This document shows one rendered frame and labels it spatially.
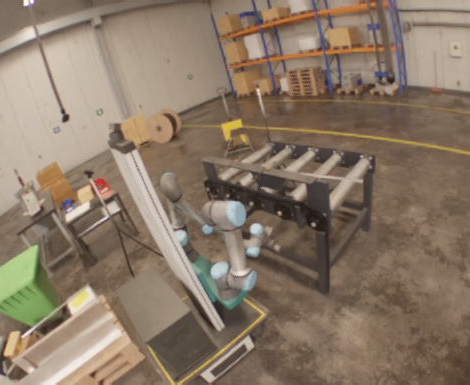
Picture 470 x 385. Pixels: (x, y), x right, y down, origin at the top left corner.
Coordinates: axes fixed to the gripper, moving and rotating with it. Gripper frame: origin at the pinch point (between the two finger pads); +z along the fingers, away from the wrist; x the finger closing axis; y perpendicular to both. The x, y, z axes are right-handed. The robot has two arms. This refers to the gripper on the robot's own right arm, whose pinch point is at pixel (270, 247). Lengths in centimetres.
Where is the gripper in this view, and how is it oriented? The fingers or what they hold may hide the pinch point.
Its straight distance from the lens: 183.2
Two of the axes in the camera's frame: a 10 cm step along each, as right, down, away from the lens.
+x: 7.4, 2.8, -6.1
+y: -5.4, 7.9, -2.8
